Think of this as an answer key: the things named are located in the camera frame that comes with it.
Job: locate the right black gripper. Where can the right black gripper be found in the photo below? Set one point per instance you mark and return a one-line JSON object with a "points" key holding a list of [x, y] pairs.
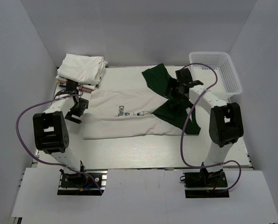
{"points": [[173, 83]]}

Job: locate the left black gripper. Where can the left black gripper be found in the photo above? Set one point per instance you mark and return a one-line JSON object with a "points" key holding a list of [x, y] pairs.
{"points": [[84, 104]]}

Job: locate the white t-shirt stack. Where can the white t-shirt stack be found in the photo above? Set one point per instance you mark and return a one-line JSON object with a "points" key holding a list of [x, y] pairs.
{"points": [[87, 71]]}

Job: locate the white green Charlie Brown t-shirt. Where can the white green Charlie Brown t-shirt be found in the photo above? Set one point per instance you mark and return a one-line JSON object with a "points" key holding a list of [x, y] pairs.
{"points": [[145, 111]]}

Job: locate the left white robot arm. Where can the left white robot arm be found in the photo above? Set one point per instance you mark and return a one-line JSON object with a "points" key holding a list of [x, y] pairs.
{"points": [[50, 130]]}

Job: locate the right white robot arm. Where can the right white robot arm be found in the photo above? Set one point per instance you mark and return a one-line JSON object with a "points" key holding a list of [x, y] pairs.
{"points": [[225, 122]]}

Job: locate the white plastic mesh basket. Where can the white plastic mesh basket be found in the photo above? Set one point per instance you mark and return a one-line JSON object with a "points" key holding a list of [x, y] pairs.
{"points": [[211, 67]]}

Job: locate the white table board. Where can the white table board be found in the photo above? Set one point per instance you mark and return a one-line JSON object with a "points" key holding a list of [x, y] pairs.
{"points": [[150, 151]]}

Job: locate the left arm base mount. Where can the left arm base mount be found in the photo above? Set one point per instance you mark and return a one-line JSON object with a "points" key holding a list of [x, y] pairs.
{"points": [[75, 184]]}

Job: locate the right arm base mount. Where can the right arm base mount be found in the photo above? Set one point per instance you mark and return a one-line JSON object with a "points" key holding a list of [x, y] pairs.
{"points": [[203, 184]]}

